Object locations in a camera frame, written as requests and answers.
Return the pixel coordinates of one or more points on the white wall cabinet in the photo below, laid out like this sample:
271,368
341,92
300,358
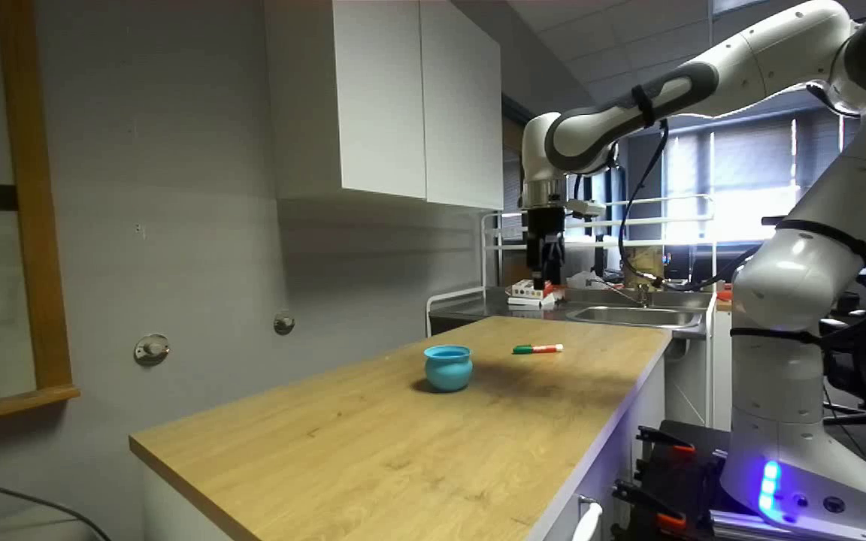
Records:
382,100

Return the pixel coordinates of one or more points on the blue bowl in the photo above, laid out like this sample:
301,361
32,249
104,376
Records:
450,368

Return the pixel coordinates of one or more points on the wooden framed board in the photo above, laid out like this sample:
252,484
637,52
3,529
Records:
32,170

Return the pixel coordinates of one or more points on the red white box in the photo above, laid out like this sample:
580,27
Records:
532,297

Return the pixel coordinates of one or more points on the red green white marker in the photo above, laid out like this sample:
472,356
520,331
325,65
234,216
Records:
538,349

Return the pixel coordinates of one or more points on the black orange clamp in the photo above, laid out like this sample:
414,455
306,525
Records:
676,484

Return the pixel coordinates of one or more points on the steel sink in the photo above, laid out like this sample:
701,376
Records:
621,309

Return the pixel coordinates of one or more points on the round wall outlet left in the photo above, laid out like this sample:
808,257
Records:
153,349

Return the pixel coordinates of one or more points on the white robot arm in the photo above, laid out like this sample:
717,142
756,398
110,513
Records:
780,459

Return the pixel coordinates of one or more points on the round wall outlet right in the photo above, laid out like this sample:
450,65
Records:
284,327

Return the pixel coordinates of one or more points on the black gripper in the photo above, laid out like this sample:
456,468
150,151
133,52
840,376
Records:
541,240

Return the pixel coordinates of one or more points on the round wall outlet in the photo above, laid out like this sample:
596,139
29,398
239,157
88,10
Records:
153,349
284,327

